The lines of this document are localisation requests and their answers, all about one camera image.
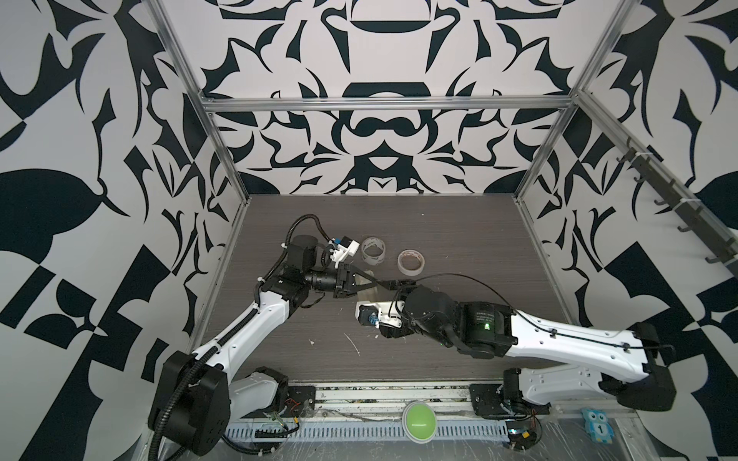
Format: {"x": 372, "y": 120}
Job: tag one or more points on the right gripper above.
{"x": 409, "y": 287}

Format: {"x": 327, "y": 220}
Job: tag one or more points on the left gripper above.
{"x": 344, "y": 280}

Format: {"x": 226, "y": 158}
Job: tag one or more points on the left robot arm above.
{"x": 197, "y": 394}

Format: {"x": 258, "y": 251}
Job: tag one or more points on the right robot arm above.
{"x": 624, "y": 364}

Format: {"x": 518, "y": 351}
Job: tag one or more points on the clear tape roll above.
{"x": 373, "y": 251}

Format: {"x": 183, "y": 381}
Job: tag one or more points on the beige masking tape roll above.
{"x": 411, "y": 263}

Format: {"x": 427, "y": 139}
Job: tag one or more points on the green push button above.
{"x": 419, "y": 422}

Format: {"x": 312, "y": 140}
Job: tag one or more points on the small electronics board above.
{"x": 523, "y": 435}

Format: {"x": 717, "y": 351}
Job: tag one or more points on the blue owl number tag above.
{"x": 596, "y": 424}

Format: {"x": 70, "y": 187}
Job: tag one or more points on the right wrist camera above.
{"x": 379, "y": 314}

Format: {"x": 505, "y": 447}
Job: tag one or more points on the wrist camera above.
{"x": 343, "y": 248}
{"x": 379, "y": 314}

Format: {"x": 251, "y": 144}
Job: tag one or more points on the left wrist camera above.
{"x": 343, "y": 248}

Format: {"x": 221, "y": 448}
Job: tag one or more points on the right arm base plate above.
{"x": 503, "y": 401}

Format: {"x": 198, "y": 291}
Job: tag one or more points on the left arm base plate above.
{"x": 292, "y": 400}

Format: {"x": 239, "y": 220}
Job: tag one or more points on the white slotted cable duct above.
{"x": 355, "y": 431}

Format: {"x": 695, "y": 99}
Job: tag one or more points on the black wall hook rail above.
{"x": 674, "y": 196}

